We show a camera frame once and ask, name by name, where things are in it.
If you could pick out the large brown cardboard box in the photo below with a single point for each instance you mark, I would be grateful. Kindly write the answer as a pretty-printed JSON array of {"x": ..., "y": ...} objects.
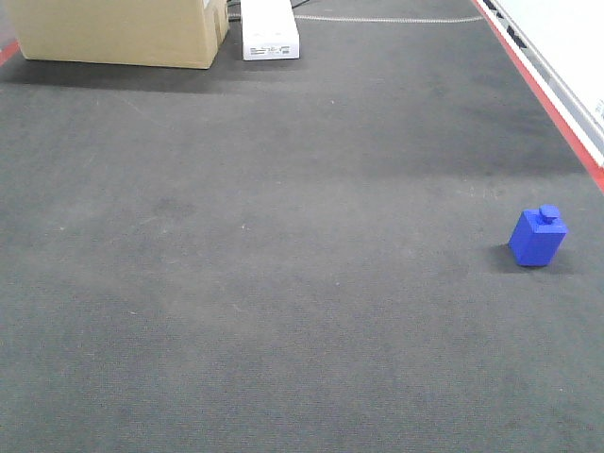
[{"x": 157, "y": 33}]

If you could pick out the long white carton box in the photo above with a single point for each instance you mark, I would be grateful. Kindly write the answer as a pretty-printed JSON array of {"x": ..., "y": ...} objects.
[{"x": 269, "y": 30}]

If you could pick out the red conveyor side rail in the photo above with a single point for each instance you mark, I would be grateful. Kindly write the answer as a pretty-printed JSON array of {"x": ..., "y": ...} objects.
[{"x": 572, "y": 132}]

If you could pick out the blue plastic bottle-shaped part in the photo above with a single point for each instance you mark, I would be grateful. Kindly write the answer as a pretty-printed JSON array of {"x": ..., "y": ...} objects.
[{"x": 537, "y": 236}]

